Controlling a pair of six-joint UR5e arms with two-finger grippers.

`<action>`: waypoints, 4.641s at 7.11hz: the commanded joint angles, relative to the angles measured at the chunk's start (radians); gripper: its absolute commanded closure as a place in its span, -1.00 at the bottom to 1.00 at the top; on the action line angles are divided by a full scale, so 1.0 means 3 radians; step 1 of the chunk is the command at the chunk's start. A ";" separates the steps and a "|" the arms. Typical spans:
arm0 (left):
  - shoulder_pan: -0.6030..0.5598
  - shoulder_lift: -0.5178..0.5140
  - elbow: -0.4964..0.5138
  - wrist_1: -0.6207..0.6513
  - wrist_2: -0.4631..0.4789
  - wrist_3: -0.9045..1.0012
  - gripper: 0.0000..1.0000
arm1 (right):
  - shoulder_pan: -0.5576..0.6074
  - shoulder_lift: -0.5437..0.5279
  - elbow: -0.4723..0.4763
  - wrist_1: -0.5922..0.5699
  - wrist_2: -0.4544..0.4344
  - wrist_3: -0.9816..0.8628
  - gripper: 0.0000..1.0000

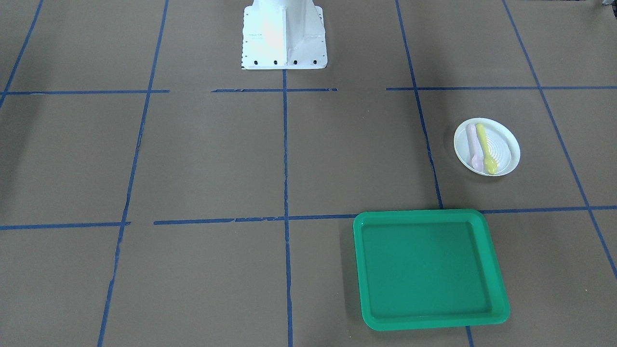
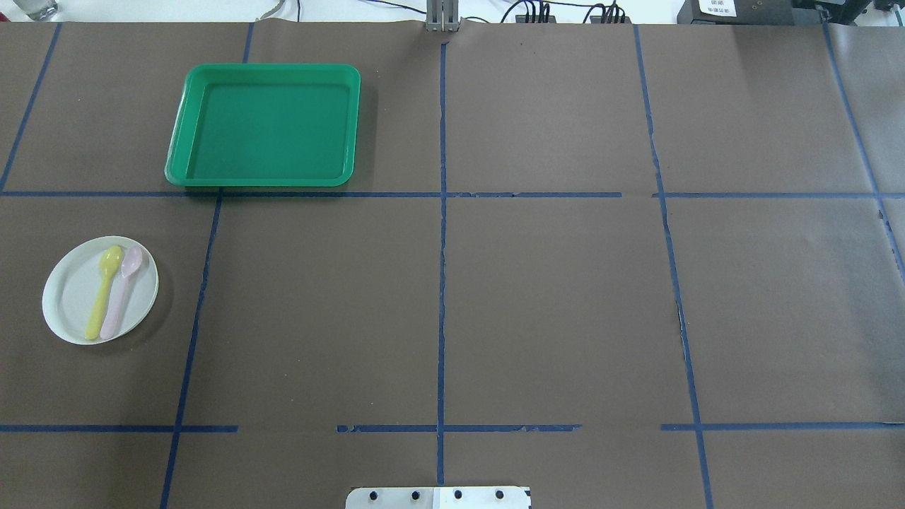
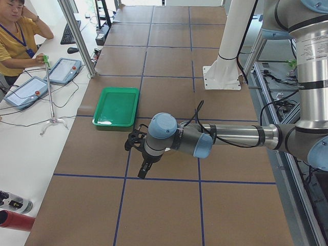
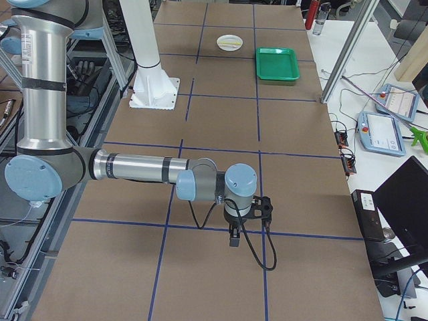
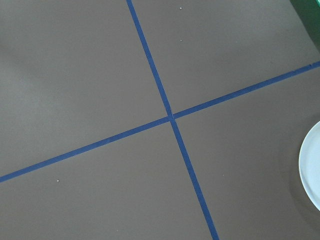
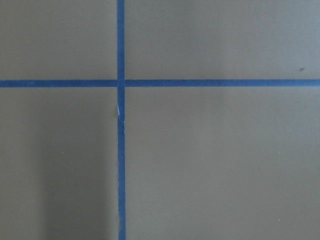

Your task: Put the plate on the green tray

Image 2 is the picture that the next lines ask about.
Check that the yellow plastic spoon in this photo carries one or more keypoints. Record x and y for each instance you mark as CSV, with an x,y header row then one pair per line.
x,y
109,264

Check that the metal base plate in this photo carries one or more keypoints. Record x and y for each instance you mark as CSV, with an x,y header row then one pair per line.
x,y
440,497

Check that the grey aluminium post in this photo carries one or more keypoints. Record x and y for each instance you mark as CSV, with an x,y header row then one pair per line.
x,y
443,16

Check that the pink plastic spoon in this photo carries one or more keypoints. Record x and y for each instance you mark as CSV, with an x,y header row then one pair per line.
x,y
131,264

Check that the black computer box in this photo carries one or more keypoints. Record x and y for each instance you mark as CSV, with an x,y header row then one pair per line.
x,y
777,13

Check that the green plastic tray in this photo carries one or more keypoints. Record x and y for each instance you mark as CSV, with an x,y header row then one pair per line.
x,y
264,124

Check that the white round plate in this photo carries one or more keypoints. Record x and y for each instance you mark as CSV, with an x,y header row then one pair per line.
x,y
71,288

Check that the clear water bottle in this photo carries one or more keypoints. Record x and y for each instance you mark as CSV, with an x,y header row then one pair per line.
x,y
37,10

